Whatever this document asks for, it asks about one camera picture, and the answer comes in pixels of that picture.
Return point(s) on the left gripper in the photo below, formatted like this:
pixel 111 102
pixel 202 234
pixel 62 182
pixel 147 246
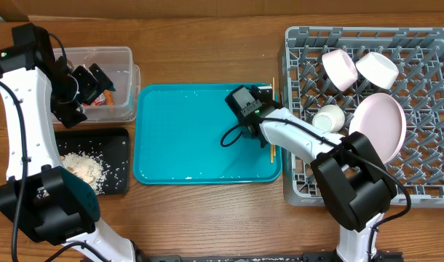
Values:
pixel 93 88

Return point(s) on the red snack wrapper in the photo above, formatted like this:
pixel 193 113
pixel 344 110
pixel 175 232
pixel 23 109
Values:
pixel 98 101

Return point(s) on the orange carrot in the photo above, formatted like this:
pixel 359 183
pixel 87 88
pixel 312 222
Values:
pixel 108 97

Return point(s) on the small white cup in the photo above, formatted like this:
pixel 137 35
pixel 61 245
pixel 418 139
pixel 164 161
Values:
pixel 329 118

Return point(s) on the rice and peanut shells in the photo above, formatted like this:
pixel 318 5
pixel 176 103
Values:
pixel 104 166

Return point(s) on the white bowl with food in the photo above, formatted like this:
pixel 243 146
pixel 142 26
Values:
pixel 378 70

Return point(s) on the large pink plate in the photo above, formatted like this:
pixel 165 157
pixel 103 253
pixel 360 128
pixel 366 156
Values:
pixel 382 120

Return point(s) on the wooden chopstick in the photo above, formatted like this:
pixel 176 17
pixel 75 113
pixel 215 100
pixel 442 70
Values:
pixel 271 154
pixel 274 98

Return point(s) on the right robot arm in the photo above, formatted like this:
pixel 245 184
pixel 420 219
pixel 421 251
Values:
pixel 353 182

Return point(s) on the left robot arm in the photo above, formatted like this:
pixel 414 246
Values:
pixel 42 198

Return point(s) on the grey dishwasher rack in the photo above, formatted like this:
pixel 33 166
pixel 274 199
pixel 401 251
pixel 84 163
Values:
pixel 418 54

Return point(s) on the clear plastic bin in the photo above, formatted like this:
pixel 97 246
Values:
pixel 117 63

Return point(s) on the black tray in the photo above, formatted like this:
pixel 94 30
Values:
pixel 110 135

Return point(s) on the teal serving tray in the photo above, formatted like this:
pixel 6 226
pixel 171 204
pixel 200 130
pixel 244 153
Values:
pixel 182 138

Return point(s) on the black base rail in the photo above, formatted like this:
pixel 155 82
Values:
pixel 306 257

